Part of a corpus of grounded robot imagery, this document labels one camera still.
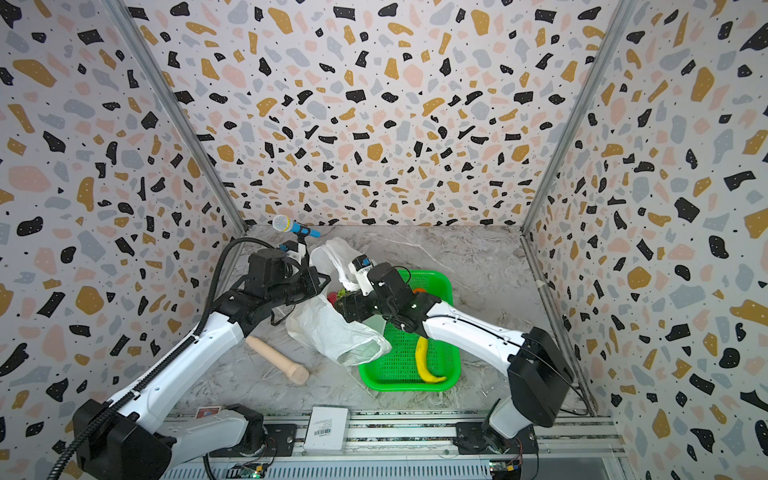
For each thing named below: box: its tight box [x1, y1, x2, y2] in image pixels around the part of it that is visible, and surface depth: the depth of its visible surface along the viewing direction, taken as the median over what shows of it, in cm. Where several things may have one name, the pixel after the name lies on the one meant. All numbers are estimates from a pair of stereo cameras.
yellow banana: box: [415, 336, 447, 383], surface depth 87 cm
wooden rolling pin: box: [245, 335, 309, 385], surface depth 86 cm
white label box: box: [304, 406, 351, 454], surface depth 73 cm
